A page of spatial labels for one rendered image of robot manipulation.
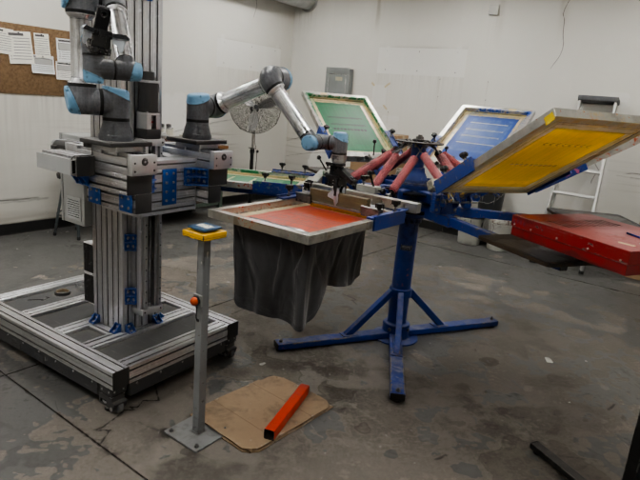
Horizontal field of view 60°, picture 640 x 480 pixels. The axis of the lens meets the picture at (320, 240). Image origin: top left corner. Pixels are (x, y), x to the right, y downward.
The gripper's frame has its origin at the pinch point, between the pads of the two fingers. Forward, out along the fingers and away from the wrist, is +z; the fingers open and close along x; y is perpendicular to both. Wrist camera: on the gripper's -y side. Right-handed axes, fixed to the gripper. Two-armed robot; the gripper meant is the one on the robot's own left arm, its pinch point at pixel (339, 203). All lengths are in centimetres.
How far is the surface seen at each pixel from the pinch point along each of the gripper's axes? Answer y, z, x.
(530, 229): -94, -4, -2
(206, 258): 11, 17, 79
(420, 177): -5, -8, -79
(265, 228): -5, 3, 61
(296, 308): -17, 38, 52
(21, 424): 75, 99, 129
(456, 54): 127, -113, -412
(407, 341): -9, 100, -80
